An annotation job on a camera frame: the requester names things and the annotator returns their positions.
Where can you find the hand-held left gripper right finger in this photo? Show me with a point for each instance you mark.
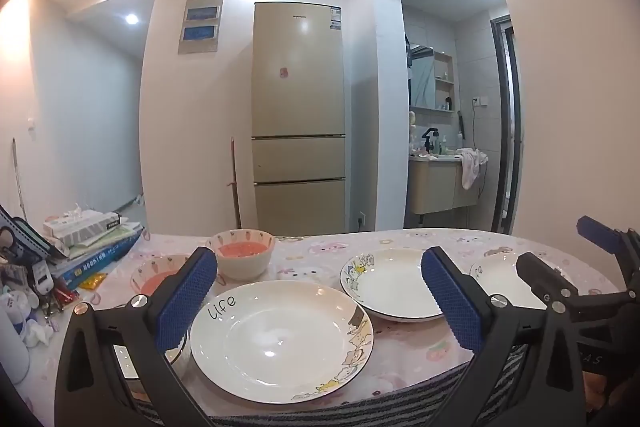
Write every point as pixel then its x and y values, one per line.
pixel 450 302

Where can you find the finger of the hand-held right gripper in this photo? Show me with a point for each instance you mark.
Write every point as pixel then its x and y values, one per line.
pixel 597 234
pixel 537 274

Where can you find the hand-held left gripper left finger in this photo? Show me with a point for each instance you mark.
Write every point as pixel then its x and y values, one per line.
pixel 185 302

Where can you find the shallow pink carrot print bowl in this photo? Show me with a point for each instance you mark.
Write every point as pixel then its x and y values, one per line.
pixel 155 282

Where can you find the white cartoon print plate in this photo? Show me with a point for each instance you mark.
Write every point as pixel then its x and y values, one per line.
pixel 500 279

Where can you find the clear glass bowl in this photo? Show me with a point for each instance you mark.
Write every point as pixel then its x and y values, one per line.
pixel 177 354

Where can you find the white rabbit print plate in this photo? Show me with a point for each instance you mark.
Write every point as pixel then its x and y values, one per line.
pixel 390 282

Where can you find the deep pink carrot print bowl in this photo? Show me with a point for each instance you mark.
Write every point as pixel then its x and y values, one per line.
pixel 240 264

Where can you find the white cat print plate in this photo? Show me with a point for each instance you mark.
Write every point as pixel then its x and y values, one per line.
pixel 280 342

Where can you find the person's right hand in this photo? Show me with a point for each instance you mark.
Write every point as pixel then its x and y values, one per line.
pixel 596 387

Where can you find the yellow packet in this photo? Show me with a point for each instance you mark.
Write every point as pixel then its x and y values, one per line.
pixel 92 281

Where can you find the green booklet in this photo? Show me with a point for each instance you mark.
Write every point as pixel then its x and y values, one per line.
pixel 107 237

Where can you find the grey striped cloth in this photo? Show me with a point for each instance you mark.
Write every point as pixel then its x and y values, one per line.
pixel 400 407

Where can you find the beige vanity cabinet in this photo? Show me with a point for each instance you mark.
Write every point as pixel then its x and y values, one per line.
pixel 432 187

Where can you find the white towel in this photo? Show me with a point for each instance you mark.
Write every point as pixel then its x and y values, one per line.
pixel 470 167

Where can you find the wooden stick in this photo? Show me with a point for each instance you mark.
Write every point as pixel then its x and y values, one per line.
pixel 234 182

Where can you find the crumpled white tissue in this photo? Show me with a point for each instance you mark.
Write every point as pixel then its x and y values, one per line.
pixel 39 333

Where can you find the black faucet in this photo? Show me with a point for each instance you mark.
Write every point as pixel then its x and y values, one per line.
pixel 429 139

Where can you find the black hanging hair tool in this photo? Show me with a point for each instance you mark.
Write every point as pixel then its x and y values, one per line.
pixel 461 127

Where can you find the white cylinder container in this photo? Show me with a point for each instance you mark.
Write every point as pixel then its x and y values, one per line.
pixel 12 347

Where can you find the thin white pole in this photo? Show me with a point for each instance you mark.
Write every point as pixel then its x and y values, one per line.
pixel 20 182

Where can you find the bathroom mirror cabinet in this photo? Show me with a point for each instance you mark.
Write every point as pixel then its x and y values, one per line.
pixel 422 77

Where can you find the beige refrigerator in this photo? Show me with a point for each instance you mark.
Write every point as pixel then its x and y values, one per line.
pixel 297 97

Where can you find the pink fridge sticker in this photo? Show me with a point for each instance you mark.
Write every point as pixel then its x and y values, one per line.
pixel 284 73

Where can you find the ceiling spotlight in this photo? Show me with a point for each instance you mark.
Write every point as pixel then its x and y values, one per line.
pixel 131 19

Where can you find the fridge paper label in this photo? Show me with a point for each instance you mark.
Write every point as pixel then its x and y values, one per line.
pixel 335 18

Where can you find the white wall socket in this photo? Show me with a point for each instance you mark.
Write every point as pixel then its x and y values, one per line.
pixel 362 220

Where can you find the black door frame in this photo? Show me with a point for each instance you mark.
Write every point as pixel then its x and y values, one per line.
pixel 512 132

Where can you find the wall electrical panel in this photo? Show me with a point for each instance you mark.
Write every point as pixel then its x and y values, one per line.
pixel 201 27

